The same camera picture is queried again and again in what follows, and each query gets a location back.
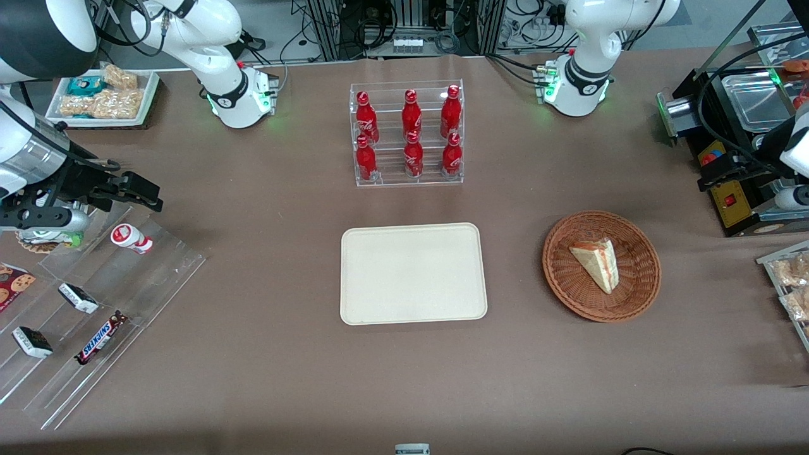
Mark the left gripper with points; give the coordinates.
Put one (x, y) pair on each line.
(768, 148)

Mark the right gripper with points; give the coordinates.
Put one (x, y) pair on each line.
(81, 179)

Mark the triangular sandwich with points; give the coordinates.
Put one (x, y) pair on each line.
(597, 262)

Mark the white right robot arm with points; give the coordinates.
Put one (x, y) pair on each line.
(215, 38)

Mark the metal machine tray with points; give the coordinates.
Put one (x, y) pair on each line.
(755, 101)

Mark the white snack tray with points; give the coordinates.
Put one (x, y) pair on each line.
(148, 95)

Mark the grey snack tray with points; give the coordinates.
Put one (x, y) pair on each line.
(768, 260)

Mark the round brown wicker basket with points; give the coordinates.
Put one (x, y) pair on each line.
(569, 287)

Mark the cream rectangular serving tray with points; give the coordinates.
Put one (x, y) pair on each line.
(411, 275)

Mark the white red yogurt bottle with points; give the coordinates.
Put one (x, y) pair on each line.
(131, 238)

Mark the black countertop machine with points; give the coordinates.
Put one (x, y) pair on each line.
(692, 101)

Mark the clear bag of peanuts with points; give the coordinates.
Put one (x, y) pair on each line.
(77, 105)
(119, 104)
(120, 77)

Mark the clear acrylic stepped display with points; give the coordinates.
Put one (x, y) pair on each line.
(152, 284)

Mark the white bottle with green cap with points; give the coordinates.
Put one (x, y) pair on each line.
(60, 239)

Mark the clear bag of crackers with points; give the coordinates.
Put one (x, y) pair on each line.
(797, 303)
(793, 272)

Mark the teal snack packet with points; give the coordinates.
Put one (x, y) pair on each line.
(85, 85)

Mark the small black white box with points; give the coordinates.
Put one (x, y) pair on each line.
(78, 297)
(33, 342)

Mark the snickers chocolate bar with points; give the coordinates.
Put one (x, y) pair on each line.
(101, 337)

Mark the cookie packet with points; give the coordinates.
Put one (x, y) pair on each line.
(14, 285)

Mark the red cola bottle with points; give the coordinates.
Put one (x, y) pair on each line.
(365, 119)
(411, 115)
(452, 158)
(366, 163)
(413, 159)
(450, 112)

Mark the clear acrylic bottle rack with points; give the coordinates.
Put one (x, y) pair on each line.
(389, 95)

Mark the white power strip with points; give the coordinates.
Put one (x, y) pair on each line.
(407, 45)

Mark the white label tag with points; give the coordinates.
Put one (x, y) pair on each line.
(412, 449)

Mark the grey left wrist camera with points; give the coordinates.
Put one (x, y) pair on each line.
(793, 199)

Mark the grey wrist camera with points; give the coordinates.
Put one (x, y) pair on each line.
(793, 199)
(44, 218)

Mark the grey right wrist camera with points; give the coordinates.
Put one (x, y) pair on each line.
(44, 218)

